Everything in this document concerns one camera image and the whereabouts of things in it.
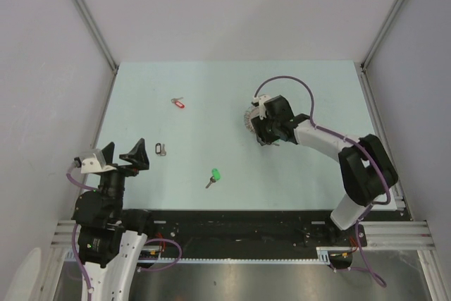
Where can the key with black tag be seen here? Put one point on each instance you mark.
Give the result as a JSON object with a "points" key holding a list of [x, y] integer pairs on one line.
{"points": [[160, 149]]}

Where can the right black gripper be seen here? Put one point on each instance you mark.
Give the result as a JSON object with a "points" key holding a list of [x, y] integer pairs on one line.
{"points": [[259, 125]]}

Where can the slotted cable duct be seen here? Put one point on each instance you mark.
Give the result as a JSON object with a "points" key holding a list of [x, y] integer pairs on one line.
{"points": [[322, 257]]}

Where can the key with green tag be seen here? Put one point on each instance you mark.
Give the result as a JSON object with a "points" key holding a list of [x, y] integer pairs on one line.
{"points": [[215, 176]]}

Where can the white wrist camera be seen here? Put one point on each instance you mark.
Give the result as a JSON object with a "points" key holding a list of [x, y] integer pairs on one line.
{"points": [[92, 162], [259, 108]]}

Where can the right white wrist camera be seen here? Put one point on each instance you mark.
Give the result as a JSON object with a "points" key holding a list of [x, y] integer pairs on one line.
{"points": [[259, 108]]}

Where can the left frame post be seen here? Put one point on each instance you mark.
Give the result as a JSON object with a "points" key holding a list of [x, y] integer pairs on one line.
{"points": [[93, 29]]}

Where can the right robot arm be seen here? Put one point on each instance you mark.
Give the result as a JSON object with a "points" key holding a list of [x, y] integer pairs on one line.
{"points": [[366, 169]]}

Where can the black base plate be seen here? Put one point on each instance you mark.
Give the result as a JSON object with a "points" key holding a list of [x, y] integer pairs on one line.
{"points": [[249, 234]]}

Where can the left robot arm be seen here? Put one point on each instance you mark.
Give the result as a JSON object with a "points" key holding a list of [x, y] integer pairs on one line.
{"points": [[107, 239]]}

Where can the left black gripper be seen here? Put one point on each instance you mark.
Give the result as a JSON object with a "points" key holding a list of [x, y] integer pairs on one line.
{"points": [[137, 156]]}

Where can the key with red tag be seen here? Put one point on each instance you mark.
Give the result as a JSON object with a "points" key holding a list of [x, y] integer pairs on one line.
{"points": [[178, 102]]}

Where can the large metal keyring disc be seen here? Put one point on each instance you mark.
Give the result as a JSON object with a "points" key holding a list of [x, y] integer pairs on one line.
{"points": [[248, 116]]}

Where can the right frame post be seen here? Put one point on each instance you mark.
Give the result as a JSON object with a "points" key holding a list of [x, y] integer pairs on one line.
{"points": [[388, 22]]}

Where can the frame post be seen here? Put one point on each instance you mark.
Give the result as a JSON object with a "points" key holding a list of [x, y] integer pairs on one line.
{"points": [[388, 22], [93, 29]]}

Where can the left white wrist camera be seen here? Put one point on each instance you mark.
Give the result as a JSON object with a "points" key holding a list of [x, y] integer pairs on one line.
{"points": [[92, 162]]}

